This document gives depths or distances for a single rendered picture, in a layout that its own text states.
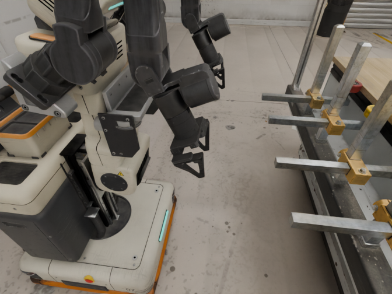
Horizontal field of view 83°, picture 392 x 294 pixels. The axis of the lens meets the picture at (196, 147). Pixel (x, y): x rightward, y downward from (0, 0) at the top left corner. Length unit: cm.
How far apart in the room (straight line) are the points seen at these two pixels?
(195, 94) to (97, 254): 102
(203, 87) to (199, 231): 125
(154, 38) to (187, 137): 20
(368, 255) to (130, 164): 81
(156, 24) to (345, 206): 84
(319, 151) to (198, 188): 95
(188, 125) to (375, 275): 67
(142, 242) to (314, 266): 100
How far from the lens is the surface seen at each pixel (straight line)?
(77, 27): 43
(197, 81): 42
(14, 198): 91
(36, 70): 52
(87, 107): 74
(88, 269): 127
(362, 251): 89
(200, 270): 146
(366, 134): 89
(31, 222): 101
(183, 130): 46
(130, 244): 125
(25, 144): 96
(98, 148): 80
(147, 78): 41
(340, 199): 98
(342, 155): 98
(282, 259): 157
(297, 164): 86
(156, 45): 39
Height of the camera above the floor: 138
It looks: 41 degrees down
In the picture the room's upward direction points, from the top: straight up
